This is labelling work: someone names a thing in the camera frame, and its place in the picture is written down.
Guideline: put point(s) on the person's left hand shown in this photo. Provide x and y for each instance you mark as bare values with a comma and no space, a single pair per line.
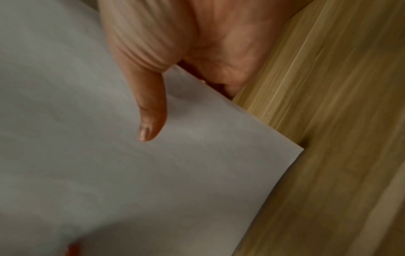
73,250

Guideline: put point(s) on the gathered white paper bundle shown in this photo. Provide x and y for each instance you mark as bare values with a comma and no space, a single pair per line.
126,175

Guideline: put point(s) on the person's right hand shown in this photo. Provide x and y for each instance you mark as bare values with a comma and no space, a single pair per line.
205,37

